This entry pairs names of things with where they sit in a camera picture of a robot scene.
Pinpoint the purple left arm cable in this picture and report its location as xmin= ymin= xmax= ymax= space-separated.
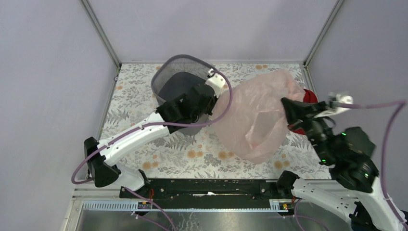
xmin=70 ymin=68 xmax=234 ymax=186

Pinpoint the pink plastic trash bag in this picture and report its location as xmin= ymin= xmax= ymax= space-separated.
xmin=210 ymin=69 xmax=305 ymax=164

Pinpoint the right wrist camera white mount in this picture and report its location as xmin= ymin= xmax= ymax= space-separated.
xmin=314 ymin=92 xmax=354 ymax=118

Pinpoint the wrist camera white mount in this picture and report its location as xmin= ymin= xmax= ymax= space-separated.
xmin=205 ymin=68 xmax=226 ymax=98
xmin=314 ymin=92 xmax=354 ymax=118

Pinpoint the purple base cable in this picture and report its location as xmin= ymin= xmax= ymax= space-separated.
xmin=281 ymin=199 xmax=332 ymax=231
xmin=123 ymin=187 xmax=178 ymax=231

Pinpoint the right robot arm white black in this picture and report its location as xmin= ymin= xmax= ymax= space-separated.
xmin=276 ymin=96 xmax=408 ymax=231

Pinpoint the red cloth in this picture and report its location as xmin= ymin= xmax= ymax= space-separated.
xmin=288 ymin=89 xmax=318 ymax=135

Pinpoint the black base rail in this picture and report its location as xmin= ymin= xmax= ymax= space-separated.
xmin=136 ymin=179 xmax=293 ymax=210

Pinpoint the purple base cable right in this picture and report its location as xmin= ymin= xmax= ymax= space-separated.
xmin=281 ymin=199 xmax=332 ymax=231

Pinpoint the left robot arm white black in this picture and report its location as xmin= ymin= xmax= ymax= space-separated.
xmin=84 ymin=82 xmax=224 ymax=198

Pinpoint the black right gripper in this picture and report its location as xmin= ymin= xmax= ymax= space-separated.
xmin=279 ymin=96 xmax=335 ymax=163

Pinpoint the floral patterned table mat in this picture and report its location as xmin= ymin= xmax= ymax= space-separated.
xmin=101 ymin=64 xmax=330 ymax=180

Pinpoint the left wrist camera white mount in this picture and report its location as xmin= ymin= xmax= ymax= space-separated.
xmin=205 ymin=68 xmax=226 ymax=98

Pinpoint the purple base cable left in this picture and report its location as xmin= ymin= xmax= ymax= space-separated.
xmin=123 ymin=187 xmax=178 ymax=231

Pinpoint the grey mesh trash bin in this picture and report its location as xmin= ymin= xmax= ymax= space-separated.
xmin=151 ymin=54 xmax=215 ymax=136

